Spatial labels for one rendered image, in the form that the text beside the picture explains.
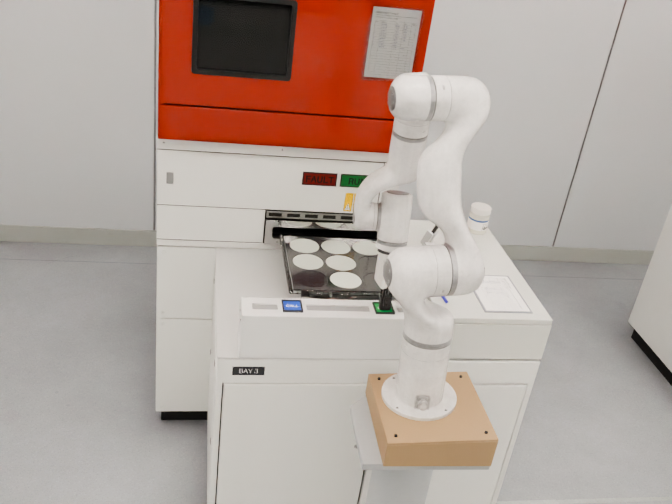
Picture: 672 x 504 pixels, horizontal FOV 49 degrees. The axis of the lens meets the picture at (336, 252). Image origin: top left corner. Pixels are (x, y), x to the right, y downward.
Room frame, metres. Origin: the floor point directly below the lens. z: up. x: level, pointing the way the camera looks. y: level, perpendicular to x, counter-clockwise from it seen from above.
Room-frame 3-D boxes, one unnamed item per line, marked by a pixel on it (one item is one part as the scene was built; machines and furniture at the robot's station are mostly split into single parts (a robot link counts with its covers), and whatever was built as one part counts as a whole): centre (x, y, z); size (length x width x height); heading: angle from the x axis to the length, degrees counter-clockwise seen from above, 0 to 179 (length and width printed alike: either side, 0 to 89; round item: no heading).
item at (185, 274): (2.63, 0.29, 0.41); 0.82 x 0.71 x 0.82; 102
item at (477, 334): (2.11, -0.42, 0.89); 0.62 x 0.35 x 0.14; 12
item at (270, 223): (2.32, 0.04, 0.89); 0.44 x 0.02 x 0.10; 102
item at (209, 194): (2.30, 0.22, 1.02); 0.82 x 0.03 x 0.40; 102
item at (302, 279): (2.12, -0.02, 0.90); 0.34 x 0.34 x 0.01; 12
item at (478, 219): (2.37, -0.48, 1.01); 0.07 x 0.07 x 0.10
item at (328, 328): (1.75, -0.03, 0.89); 0.55 x 0.09 x 0.14; 102
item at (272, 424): (2.04, -0.12, 0.41); 0.97 x 0.64 x 0.82; 102
